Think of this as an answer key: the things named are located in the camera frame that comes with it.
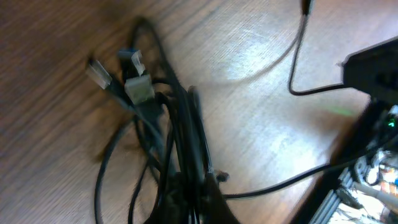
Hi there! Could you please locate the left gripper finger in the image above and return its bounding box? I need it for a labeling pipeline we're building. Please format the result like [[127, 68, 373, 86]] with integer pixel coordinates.
[[202, 173, 240, 224]]

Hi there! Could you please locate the black usb cable bundle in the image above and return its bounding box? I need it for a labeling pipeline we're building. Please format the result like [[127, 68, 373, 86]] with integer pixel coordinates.
[[85, 17, 231, 224]]

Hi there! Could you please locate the thin black usb cable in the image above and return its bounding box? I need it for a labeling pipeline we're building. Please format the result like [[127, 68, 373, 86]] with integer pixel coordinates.
[[222, 0, 374, 200]]

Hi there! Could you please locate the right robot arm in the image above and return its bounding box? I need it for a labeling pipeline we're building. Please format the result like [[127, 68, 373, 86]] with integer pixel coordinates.
[[286, 37, 397, 223]]

